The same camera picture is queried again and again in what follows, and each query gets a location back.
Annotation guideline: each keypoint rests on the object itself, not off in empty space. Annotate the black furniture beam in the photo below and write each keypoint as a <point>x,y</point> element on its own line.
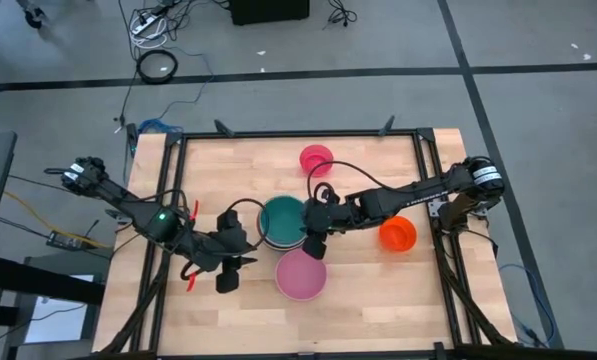
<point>38,282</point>

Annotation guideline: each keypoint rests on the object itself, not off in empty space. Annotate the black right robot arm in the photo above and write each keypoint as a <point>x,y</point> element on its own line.
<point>418,192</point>

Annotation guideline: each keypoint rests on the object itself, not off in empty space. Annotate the orange spring clamp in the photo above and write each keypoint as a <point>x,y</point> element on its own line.
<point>195,210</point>
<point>191,282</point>

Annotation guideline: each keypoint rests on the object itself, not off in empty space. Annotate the white floor panel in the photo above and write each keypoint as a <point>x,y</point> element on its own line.
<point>60,325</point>

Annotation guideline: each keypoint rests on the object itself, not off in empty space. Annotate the orange plastic bowl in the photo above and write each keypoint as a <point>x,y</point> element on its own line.
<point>398,235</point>

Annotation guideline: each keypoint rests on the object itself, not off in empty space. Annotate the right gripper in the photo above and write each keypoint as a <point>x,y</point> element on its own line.
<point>328,215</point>

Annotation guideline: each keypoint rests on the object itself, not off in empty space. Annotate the magenta plastic bowl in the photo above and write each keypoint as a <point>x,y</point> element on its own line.
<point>315,159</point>

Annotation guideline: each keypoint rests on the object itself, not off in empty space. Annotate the black box on floor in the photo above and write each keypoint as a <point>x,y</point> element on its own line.
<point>268,11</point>

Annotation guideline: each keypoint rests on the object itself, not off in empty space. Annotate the black aluminium table frame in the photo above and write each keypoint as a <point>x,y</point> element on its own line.
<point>278,134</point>

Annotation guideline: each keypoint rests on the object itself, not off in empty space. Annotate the teal green plastic bowl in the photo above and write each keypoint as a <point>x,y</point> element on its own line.
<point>283,222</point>

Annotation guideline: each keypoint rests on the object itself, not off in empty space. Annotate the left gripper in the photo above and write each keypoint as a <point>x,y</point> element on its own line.
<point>228,245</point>

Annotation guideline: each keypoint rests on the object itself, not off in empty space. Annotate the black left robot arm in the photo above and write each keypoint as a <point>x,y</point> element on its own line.
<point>128,202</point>

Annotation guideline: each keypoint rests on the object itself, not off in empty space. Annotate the black chair caster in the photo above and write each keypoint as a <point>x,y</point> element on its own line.
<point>33,17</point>

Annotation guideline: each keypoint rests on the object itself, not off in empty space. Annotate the white power strip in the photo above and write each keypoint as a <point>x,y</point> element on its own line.
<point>145,24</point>

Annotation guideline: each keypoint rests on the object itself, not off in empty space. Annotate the black frame bracket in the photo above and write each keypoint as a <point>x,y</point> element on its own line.
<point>387,126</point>
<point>224,128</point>

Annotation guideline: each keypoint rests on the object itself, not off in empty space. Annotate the small black device box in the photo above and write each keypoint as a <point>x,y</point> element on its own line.
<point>65,241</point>

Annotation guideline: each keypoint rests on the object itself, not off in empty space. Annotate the round black-rimmed floor lens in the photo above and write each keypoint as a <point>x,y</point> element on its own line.
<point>157,67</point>

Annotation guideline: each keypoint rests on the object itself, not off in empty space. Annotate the blue-grey plastic bowl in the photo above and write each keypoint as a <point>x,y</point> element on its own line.
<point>288,249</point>

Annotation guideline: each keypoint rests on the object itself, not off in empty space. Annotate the pink plastic bowl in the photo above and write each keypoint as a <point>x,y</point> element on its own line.
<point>300,277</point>

